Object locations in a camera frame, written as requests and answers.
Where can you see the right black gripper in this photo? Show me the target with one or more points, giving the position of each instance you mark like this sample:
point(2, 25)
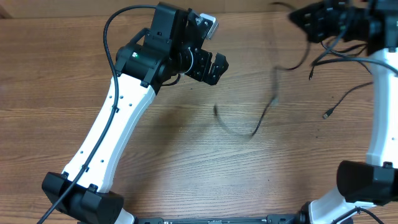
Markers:
point(318, 29)

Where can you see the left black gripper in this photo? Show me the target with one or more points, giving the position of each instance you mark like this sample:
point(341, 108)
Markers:
point(200, 72)

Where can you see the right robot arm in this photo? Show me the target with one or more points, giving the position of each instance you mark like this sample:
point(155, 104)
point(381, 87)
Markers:
point(359, 185)

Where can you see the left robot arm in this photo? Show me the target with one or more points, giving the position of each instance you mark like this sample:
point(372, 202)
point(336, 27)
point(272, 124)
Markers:
point(157, 56)

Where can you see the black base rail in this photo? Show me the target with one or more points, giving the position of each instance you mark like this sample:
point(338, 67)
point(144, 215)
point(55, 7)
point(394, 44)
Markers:
point(269, 219)

